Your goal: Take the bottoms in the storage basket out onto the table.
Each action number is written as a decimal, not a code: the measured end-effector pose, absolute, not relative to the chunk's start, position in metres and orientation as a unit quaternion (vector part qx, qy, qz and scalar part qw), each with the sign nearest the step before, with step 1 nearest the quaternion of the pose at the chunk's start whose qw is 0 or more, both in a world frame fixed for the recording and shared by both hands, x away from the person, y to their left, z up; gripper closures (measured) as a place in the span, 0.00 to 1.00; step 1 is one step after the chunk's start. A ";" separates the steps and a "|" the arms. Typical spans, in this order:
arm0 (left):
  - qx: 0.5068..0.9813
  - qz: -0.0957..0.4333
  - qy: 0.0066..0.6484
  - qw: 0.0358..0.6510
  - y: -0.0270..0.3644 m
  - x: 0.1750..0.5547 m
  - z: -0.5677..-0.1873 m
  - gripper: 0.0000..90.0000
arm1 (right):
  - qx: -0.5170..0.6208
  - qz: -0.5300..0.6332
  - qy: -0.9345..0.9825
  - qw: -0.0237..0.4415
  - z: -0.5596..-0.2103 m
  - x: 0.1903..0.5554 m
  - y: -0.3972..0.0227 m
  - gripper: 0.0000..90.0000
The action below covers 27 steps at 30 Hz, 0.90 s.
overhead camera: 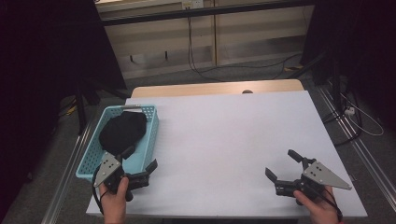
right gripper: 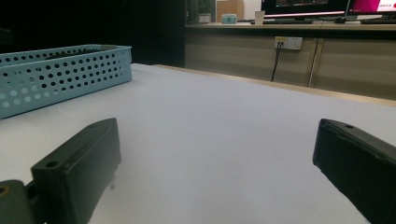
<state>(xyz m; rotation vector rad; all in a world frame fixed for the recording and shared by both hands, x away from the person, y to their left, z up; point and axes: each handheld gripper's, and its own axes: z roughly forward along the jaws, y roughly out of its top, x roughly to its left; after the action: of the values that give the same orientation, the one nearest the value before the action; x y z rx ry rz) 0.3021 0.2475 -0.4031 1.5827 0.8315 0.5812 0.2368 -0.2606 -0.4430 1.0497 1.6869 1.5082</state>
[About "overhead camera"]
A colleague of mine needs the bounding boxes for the light blue plastic basket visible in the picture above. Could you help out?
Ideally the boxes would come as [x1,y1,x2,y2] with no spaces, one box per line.
[75,105,160,182]

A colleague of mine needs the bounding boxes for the black hanging wall cable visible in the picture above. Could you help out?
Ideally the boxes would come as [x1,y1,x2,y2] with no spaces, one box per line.
[186,15,225,82]

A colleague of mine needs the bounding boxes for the yellow strip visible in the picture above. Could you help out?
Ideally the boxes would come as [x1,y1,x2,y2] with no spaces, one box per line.
[59,104,78,118]

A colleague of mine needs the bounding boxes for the person's right hand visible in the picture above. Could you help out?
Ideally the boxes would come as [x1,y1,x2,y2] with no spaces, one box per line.
[292,186,341,224]

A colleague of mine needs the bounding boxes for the beige panel cabinet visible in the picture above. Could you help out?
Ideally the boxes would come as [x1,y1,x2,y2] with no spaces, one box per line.
[94,0,316,80]

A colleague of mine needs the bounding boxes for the right hand-held gripper black cable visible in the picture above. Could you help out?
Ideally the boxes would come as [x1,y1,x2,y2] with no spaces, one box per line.
[323,186,344,222]

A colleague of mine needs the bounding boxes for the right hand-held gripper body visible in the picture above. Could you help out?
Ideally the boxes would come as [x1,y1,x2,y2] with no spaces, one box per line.
[274,158,353,207]

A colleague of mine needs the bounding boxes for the white floor cable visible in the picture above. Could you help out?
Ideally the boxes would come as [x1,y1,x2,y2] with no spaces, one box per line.
[340,92,385,137]

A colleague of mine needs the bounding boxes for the black curtain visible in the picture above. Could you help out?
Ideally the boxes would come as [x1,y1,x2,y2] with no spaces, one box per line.
[0,0,127,218]
[300,0,396,125]

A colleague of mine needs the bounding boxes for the black pants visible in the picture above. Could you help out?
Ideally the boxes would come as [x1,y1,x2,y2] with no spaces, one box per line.
[98,111,148,157]

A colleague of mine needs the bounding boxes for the black metal stand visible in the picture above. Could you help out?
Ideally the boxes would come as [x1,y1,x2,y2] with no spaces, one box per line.
[288,49,344,110]

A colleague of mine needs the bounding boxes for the looped black floor cable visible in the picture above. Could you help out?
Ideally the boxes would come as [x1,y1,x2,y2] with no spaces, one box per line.
[321,90,363,147]

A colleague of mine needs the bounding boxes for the person's left hand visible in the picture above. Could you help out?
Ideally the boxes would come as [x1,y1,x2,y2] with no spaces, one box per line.
[98,176,130,224]

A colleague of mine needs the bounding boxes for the dark horizontal bar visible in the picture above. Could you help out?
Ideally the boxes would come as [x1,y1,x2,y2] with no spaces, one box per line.
[99,0,316,26]

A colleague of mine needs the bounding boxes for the long black floor cable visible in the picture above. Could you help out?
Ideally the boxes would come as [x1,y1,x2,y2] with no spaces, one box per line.
[191,52,304,80]

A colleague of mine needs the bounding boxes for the black tripod stand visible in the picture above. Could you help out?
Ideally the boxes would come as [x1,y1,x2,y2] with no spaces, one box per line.
[74,77,132,134]

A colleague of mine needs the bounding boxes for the metal floor rail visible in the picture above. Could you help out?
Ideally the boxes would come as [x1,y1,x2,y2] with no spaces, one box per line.
[316,83,396,203]
[40,120,94,224]

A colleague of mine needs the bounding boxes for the white wall socket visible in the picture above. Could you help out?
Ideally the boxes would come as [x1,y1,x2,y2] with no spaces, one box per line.
[181,0,205,9]

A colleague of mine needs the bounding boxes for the left hand-held gripper black cable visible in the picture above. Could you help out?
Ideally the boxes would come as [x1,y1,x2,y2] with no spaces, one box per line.
[92,167,108,216]

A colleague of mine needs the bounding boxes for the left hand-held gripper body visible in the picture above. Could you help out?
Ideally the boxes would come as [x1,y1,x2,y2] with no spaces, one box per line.
[92,151,151,202]

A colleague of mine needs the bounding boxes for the hand-held gripper black cable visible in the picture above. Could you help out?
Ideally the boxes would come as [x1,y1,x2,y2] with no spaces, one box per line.
[323,186,344,222]
[92,167,108,216]

